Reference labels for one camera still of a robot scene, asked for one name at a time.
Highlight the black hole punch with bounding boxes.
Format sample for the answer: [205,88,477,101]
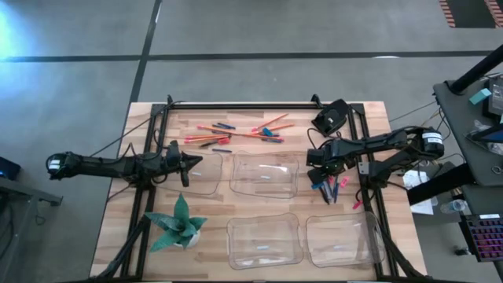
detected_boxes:
[310,97,351,138]

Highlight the striped floor mat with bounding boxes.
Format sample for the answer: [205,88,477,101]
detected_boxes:
[438,0,503,29]

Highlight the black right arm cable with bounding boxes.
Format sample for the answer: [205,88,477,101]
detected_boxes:
[306,127,329,150]

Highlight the black device blue light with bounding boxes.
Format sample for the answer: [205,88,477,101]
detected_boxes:
[0,156,22,181]

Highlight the dark grey side desk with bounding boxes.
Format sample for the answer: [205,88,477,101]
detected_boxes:
[431,72,503,188]

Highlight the long black table cable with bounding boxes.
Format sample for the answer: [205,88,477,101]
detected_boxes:
[89,100,185,157]

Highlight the clear plastic bottle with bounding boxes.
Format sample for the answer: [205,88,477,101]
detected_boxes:
[439,198,468,215]

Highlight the grey side bench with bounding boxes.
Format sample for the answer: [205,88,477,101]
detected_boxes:
[0,175,64,283]

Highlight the green artificial plant white pot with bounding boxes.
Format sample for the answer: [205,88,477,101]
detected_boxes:
[144,193,208,253]

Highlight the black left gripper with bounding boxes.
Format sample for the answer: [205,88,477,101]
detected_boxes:
[167,140,204,188]

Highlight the black desk beam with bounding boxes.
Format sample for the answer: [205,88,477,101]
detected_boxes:
[406,162,477,207]

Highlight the backlit black keyboard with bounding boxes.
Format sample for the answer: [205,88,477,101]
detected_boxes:
[458,213,503,263]

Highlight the clear plastic bin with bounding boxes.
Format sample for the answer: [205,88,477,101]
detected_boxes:
[226,212,304,271]
[305,211,386,269]
[229,150,300,200]
[155,150,224,197]

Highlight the black aluminium table frame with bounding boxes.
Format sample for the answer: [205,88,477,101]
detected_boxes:
[94,94,424,283]

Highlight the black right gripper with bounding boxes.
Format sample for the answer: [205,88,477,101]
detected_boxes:
[306,138,349,186]

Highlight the black pole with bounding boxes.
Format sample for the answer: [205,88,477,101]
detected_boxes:
[449,44,503,95]

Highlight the dark tablet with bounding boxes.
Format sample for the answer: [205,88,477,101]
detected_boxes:
[467,123,503,145]

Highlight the white paper sheet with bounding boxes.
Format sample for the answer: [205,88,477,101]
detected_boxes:
[402,168,432,190]
[409,196,439,216]

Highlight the black box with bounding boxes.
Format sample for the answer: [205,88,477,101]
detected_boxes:
[482,74,503,119]

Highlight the teal box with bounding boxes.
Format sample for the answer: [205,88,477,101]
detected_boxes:
[468,87,493,106]

